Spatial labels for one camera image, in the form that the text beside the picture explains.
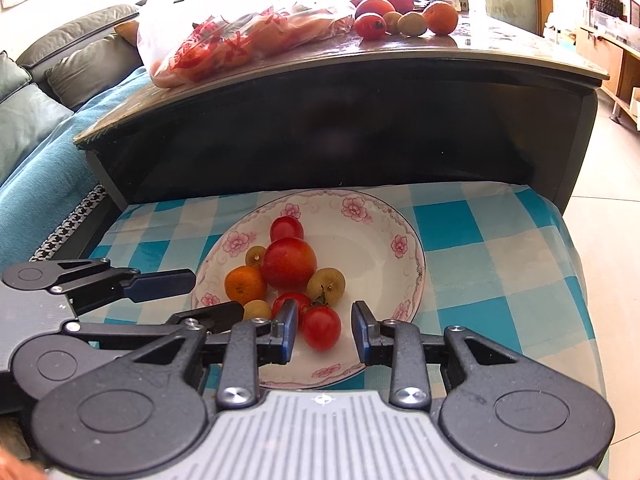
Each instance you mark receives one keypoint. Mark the blue blanket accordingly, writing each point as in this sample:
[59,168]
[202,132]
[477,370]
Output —
[50,195]

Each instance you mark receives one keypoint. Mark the teal cushion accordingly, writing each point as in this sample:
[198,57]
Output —
[30,125]

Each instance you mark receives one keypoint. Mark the yellow-brown longan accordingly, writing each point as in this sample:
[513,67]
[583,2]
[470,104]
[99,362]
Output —
[393,20]
[254,256]
[412,24]
[325,282]
[256,310]

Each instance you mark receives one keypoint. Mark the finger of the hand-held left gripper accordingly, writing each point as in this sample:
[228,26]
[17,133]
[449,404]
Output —
[160,284]
[220,314]

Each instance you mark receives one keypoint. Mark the red cherry tomato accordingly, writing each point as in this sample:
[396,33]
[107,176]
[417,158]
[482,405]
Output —
[305,304]
[322,329]
[286,227]
[370,26]

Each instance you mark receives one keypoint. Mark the dark coffee table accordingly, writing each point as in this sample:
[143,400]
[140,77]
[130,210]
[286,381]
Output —
[325,130]

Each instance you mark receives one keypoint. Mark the small orange mandarin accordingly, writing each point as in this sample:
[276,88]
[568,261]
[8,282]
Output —
[245,285]

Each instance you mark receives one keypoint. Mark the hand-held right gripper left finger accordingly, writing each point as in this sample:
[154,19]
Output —
[288,332]

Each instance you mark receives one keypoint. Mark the large red tomato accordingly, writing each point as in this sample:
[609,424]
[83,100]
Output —
[375,6]
[288,262]

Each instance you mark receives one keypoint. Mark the dark woven basket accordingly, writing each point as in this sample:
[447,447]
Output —
[607,1]

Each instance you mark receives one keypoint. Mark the grey cushion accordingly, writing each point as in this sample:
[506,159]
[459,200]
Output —
[95,72]

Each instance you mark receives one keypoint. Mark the sofa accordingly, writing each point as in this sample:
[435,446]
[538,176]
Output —
[65,30]

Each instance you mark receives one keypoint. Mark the blue white checkered cloth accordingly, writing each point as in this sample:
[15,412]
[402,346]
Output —
[500,270]

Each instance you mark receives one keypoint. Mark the clear plastic bag with produce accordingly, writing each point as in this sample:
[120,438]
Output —
[225,25]

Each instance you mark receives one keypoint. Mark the wooden media stand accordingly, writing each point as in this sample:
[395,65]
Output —
[610,60]

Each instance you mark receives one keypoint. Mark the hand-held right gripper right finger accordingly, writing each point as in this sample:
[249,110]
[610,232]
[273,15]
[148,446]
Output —
[361,332]

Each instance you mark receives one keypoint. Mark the floral white plate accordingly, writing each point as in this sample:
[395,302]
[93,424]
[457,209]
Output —
[370,260]

